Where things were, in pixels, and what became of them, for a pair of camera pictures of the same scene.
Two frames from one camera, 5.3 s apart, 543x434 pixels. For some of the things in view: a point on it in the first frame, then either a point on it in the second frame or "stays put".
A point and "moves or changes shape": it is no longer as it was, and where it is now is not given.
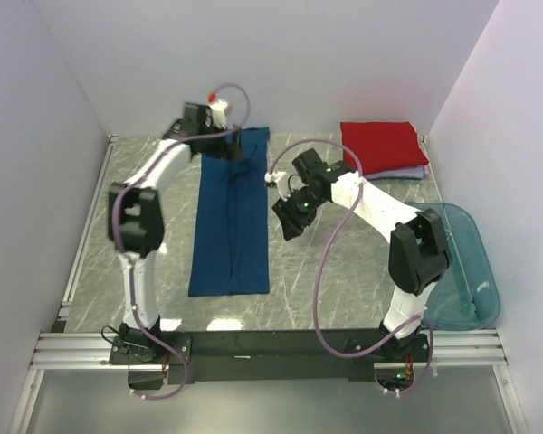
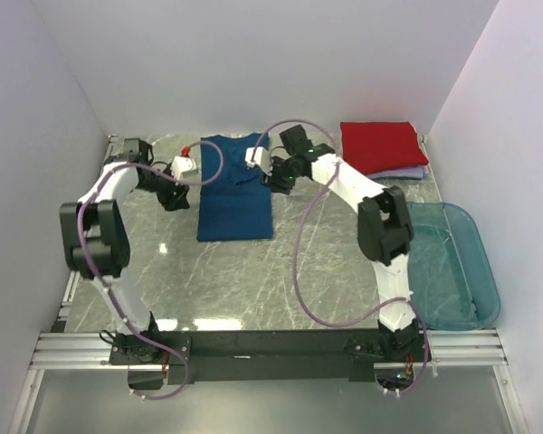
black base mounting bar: [261, 356] stays put
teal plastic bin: [466, 296] stays put
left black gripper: [226, 149] -> [172, 202]
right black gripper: [291, 226] -> [274, 183]
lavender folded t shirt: [411, 173] stays put
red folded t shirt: [382, 146] stays put
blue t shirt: [230, 248] moves or changes shape
